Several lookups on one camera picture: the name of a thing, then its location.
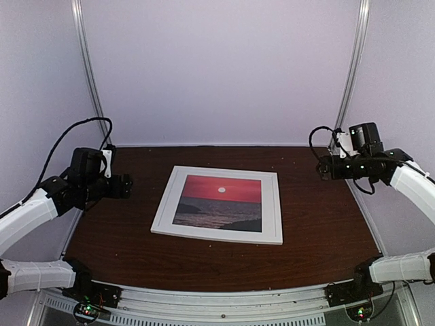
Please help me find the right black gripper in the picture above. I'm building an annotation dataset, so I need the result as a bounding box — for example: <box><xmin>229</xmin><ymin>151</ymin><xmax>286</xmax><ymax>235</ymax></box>
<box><xmin>316</xmin><ymin>153</ymin><xmax>368</xmax><ymax>181</ymax></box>

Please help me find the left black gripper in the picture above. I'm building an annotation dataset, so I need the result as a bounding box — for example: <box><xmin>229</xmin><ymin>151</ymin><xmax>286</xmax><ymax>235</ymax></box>
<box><xmin>81</xmin><ymin>173</ymin><xmax>133</xmax><ymax>203</ymax></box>

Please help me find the white mat board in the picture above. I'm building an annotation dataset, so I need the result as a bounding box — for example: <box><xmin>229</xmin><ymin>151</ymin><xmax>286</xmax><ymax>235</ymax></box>
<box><xmin>156</xmin><ymin>169</ymin><xmax>278</xmax><ymax>240</ymax></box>

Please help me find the white picture frame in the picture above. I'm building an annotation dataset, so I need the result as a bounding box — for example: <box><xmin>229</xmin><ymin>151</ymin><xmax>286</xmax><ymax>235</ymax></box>
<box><xmin>150</xmin><ymin>165</ymin><xmax>284</xmax><ymax>246</ymax></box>

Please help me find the red and grey photo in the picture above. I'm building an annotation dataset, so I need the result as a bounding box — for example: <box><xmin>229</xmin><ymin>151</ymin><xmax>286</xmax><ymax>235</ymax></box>
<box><xmin>173</xmin><ymin>175</ymin><xmax>262</xmax><ymax>233</ymax></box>

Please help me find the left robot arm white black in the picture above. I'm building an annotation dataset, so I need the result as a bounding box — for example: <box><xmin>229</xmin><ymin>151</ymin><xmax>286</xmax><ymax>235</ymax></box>
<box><xmin>1</xmin><ymin>175</ymin><xmax>133</xmax><ymax>302</ymax></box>

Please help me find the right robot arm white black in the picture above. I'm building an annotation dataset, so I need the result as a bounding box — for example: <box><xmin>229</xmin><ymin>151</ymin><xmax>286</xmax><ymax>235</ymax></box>
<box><xmin>314</xmin><ymin>145</ymin><xmax>434</xmax><ymax>300</ymax></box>

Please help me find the left controller board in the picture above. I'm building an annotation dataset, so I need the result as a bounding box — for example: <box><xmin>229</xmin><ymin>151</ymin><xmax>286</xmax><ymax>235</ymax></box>
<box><xmin>73</xmin><ymin>303</ymin><xmax>100</xmax><ymax>323</ymax></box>

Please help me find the controller board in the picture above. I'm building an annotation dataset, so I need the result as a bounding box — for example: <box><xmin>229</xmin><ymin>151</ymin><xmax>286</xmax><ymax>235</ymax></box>
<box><xmin>345</xmin><ymin>302</ymin><xmax>374</xmax><ymax>323</ymax></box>
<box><xmin>73</xmin><ymin>303</ymin><xmax>100</xmax><ymax>323</ymax></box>

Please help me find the right controller board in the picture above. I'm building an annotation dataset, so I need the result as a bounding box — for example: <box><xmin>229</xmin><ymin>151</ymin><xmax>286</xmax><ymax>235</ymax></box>
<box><xmin>345</xmin><ymin>302</ymin><xmax>374</xmax><ymax>323</ymax></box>

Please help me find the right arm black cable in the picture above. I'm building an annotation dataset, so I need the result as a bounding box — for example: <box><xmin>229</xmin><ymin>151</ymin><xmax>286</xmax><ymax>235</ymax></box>
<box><xmin>308</xmin><ymin>126</ymin><xmax>344</xmax><ymax>160</ymax></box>

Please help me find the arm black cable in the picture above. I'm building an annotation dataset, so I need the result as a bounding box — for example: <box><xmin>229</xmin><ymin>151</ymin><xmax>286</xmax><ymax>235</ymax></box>
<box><xmin>20</xmin><ymin>117</ymin><xmax>114</xmax><ymax>204</ymax></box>
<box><xmin>308</xmin><ymin>126</ymin><xmax>344</xmax><ymax>160</ymax></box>

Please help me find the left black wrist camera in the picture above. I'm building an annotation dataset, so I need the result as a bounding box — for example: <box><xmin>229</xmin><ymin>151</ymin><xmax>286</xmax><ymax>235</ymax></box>
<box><xmin>67</xmin><ymin>147</ymin><xmax>103</xmax><ymax>187</ymax></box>

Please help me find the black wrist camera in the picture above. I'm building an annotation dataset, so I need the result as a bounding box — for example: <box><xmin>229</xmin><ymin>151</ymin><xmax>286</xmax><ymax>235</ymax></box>
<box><xmin>349</xmin><ymin>122</ymin><xmax>384</xmax><ymax>156</ymax></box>
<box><xmin>67</xmin><ymin>147</ymin><xmax>103</xmax><ymax>187</ymax></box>

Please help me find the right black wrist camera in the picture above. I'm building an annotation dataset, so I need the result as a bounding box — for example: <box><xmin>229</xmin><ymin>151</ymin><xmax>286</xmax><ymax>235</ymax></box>
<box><xmin>349</xmin><ymin>122</ymin><xmax>384</xmax><ymax>156</ymax></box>

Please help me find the left aluminium corner post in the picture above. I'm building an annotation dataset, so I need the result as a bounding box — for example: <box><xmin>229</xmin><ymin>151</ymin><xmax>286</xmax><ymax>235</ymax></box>
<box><xmin>71</xmin><ymin>0</ymin><xmax>114</xmax><ymax>152</ymax></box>

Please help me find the aluminium corner post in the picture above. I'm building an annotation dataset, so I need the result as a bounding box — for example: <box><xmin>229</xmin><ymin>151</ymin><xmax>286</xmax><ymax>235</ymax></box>
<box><xmin>328</xmin><ymin>0</ymin><xmax>370</xmax><ymax>151</ymax></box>
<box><xmin>71</xmin><ymin>0</ymin><xmax>114</xmax><ymax>152</ymax></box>

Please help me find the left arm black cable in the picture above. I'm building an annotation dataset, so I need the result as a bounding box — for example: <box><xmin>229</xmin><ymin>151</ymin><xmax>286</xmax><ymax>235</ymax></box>
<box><xmin>20</xmin><ymin>117</ymin><xmax>114</xmax><ymax>204</ymax></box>

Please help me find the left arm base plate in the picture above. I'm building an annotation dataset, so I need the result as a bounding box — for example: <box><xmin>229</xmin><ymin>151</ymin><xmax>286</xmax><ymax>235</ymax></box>
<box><xmin>62</xmin><ymin>279</ymin><xmax>122</xmax><ymax>308</ymax></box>

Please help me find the front aluminium rail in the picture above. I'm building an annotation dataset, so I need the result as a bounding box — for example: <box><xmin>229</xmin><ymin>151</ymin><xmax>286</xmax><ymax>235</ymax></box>
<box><xmin>30</xmin><ymin>268</ymin><xmax>419</xmax><ymax>326</ymax></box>

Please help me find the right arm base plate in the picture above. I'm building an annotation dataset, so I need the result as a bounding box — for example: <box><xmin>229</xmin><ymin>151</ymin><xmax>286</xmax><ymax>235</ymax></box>
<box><xmin>324</xmin><ymin>280</ymin><xmax>383</xmax><ymax>307</ymax></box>

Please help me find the right aluminium corner post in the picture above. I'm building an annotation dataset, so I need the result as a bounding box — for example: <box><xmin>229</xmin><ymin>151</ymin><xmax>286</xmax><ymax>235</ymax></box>
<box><xmin>328</xmin><ymin>0</ymin><xmax>370</xmax><ymax>151</ymax></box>

